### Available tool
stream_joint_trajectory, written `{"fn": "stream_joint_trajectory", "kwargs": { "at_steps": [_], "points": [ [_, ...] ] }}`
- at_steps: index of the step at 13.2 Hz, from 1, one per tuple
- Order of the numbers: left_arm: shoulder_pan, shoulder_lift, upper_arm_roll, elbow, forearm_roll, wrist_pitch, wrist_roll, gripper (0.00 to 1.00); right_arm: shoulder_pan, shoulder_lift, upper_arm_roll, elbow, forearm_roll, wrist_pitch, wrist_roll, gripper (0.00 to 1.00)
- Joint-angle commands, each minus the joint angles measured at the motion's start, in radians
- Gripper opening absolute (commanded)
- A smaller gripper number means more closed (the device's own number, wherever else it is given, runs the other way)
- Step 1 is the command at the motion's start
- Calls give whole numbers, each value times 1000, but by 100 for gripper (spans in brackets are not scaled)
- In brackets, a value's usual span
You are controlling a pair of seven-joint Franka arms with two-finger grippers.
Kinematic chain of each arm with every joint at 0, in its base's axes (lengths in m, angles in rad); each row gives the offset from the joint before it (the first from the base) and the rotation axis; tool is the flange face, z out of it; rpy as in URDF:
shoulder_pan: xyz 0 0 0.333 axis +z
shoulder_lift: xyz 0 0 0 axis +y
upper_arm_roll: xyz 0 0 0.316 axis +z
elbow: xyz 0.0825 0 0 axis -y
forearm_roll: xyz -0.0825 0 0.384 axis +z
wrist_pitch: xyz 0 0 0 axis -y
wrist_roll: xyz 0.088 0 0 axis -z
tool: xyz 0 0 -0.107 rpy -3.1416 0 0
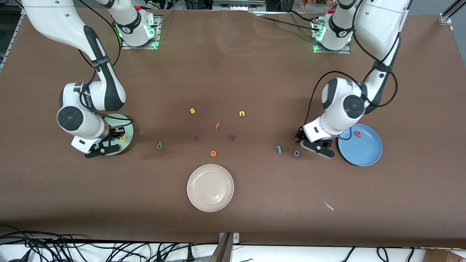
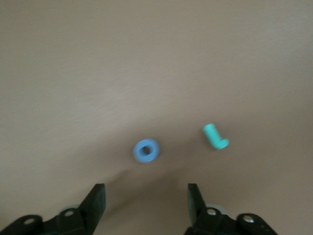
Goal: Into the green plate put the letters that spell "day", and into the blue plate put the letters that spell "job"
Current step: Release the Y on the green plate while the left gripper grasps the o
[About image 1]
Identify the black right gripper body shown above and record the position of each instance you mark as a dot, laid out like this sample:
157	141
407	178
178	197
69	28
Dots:
115	133

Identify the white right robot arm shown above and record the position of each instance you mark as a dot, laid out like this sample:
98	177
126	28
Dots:
82	122

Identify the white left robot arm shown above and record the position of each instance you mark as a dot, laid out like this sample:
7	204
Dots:
344	107

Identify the green plate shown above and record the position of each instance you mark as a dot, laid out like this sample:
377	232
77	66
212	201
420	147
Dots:
125	122

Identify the blue plate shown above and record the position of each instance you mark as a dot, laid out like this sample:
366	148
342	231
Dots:
362	149

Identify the white paper scrap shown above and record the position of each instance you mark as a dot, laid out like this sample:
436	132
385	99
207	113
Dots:
329	206

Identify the beige plate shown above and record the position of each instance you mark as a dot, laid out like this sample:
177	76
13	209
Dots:
210	188

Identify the cardboard box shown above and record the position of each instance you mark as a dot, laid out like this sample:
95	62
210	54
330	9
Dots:
446	255

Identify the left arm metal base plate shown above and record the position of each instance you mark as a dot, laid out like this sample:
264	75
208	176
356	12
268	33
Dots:
331	51

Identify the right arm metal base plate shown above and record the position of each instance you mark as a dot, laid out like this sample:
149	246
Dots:
140	45

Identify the metal table bracket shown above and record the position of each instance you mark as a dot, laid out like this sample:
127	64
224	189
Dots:
224	249

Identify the aluminium frame profile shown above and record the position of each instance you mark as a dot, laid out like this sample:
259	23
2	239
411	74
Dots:
238	5

